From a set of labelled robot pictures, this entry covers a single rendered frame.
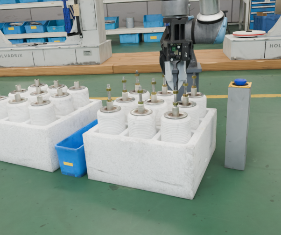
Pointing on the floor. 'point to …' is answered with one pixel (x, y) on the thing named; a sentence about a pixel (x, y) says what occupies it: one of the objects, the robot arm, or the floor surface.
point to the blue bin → (73, 152)
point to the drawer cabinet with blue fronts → (267, 5)
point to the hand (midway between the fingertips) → (174, 85)
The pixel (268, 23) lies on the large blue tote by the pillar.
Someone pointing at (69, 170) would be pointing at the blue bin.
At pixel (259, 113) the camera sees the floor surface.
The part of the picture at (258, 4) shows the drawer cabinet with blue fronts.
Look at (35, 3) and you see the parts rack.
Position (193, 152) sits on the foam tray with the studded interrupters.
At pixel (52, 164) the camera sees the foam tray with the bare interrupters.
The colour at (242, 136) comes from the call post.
